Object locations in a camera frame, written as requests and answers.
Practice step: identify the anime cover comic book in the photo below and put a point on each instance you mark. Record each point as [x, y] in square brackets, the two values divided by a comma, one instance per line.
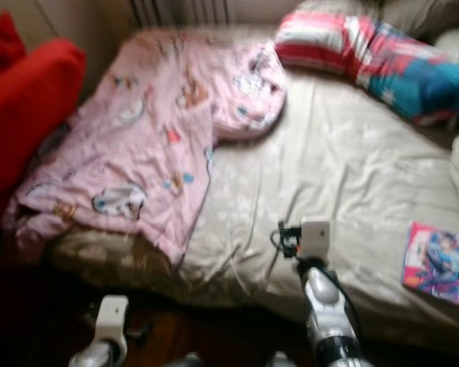
[437, 264]

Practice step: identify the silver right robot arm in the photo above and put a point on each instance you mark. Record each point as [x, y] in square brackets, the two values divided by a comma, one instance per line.
[329, 313]

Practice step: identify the silver robot left leg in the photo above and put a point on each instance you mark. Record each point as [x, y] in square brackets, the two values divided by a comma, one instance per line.
[187, 360]

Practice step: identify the silver robot leg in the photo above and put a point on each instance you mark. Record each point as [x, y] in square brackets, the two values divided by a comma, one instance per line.
[187, 360]
[279, 360]

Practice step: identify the bed with beige floral sheet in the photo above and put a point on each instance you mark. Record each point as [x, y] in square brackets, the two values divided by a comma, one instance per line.
[336, 168]

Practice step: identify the silver robot right leg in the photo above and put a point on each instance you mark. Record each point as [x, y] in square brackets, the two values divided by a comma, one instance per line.
[279, 360]

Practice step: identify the pink cartoon print blanket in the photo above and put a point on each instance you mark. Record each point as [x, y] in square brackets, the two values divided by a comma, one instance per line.
[145, 138]

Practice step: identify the large red sofa cushion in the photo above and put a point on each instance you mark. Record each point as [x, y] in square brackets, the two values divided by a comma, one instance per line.
[27, 122]

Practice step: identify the flat beige pillow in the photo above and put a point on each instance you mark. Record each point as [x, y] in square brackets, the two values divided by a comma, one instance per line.
[340, 8]

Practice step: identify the small red sofa cushion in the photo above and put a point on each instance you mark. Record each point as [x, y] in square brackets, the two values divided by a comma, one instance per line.
[0, 42]

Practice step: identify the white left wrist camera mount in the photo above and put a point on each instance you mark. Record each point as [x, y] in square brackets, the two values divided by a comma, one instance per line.
[115, 319]

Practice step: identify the white wall radiator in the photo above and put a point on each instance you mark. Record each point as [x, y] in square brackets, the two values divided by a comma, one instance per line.
[180, 11]

